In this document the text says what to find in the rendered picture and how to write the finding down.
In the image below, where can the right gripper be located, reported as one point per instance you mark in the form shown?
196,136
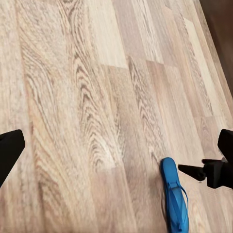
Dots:
218,173

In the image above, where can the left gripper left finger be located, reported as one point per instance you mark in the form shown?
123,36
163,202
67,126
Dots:
12,145

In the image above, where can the sandal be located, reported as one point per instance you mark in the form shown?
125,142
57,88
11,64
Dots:
177,212

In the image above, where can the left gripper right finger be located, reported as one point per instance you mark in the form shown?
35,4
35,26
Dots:
225,144

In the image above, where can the bed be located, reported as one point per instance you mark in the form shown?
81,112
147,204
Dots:
219,17

